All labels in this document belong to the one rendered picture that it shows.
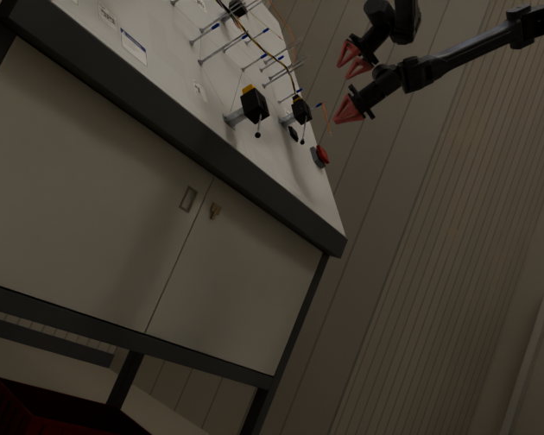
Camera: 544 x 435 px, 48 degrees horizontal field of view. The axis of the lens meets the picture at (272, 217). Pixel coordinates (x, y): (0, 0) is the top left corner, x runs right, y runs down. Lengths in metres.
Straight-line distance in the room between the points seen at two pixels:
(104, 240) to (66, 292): 0.12
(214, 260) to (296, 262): 0.34
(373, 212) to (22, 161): 1.85
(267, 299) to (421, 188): 1.16
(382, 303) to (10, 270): 1.70
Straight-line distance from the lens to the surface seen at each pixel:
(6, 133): 1.13
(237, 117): 1.46
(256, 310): 1.67
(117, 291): 1.33
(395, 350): 2.73
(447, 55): 1.77
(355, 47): 1.81
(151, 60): 1.31
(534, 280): 3.63
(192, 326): 1.51
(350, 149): 2.97
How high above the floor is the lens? 0.50
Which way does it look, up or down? 10 degrees up
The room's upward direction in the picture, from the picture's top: 23 degrees clockwise
